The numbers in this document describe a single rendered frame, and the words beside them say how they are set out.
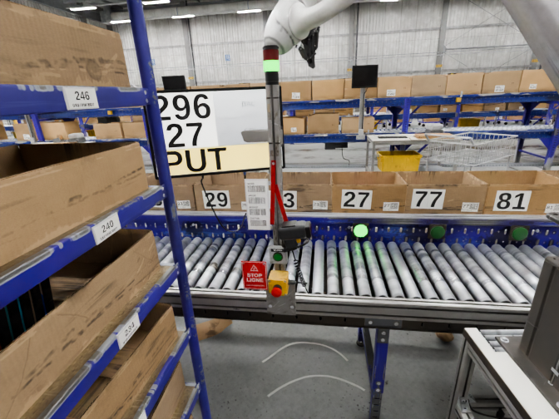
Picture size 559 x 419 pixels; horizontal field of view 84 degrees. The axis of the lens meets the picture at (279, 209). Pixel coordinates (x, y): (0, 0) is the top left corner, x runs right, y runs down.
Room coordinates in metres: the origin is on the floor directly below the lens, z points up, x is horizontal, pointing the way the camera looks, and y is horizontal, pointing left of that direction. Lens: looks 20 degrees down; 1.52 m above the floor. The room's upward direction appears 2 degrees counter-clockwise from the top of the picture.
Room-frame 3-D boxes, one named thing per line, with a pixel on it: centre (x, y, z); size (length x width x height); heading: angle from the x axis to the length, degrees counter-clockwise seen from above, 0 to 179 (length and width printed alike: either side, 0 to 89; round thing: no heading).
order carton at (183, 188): (1.91, 0.67, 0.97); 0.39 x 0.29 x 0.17; 81
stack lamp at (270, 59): (1.08, 0.01, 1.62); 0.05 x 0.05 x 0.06
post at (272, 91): (1.07, 0.01, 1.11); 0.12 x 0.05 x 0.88; 81
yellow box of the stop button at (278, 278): (1.01, -0.02, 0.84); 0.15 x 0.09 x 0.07; 81
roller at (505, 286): (1.20, -0.95, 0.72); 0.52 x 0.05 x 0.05; 171
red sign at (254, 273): (1.06, 0.08, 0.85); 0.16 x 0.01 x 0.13; 81
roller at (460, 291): (1.23, -0.76, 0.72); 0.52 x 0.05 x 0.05; 171
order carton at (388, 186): (1.73, -0.51, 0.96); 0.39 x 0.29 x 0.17; 81
